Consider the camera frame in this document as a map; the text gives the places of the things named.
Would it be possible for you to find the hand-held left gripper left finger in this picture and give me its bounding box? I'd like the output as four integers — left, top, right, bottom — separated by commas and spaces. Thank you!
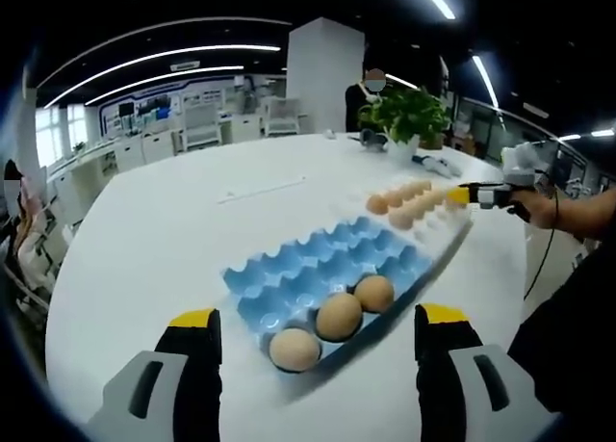
86, 307, 223, 442

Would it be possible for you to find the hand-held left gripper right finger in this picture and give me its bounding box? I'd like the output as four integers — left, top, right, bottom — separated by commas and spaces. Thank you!
413, 302, 564, 442

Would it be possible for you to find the group of brown eggs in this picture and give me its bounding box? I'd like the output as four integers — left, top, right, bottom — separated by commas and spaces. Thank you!
365, 179, 471, 231

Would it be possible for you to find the single brown egg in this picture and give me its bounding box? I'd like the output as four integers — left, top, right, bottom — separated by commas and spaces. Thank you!
315, 292, 363, 343
268, 326, 322, 372
353, 274, 396, 314

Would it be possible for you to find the blue egg tray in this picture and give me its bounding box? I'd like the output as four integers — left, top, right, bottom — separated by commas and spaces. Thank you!
221, 216, 432, 374

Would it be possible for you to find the white flat tray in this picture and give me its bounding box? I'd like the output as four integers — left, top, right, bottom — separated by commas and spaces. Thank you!
281, 181, 475, 407

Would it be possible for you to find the person's right hand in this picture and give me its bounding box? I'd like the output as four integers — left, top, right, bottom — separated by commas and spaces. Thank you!
508, 190, 562, 230

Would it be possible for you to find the brown plant pot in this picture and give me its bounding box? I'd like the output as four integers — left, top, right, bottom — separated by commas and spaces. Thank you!
418, 131, 447, 150

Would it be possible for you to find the white plant pot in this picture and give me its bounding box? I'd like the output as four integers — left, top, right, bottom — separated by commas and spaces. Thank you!
387, 133, 421, 165

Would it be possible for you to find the green potted plant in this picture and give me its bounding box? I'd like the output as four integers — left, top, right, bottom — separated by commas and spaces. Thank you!
358, 88, 453, 144

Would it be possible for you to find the dark grey object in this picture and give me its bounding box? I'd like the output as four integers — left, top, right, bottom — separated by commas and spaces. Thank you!
360, 128, 388, 152

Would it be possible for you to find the person's dark clothing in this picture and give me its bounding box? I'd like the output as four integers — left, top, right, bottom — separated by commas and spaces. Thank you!
507, 248, 616, 417

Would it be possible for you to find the white table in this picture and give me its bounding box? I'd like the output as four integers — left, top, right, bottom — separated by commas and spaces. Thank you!
45, 132, 586, 442

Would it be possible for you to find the white office chair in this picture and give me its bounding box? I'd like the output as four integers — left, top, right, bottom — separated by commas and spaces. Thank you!
182, 105, 220, 152
263, 97, 302, 138

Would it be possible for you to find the white workbench row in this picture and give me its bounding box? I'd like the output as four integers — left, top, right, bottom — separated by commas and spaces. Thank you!
45, 126, 187, 231

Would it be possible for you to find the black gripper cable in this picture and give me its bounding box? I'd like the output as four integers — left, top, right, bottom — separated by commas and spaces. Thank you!
522, 169, 562, 301

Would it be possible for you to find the blue framed wall display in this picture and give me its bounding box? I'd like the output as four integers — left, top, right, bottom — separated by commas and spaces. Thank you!
98, 78, 227, 138

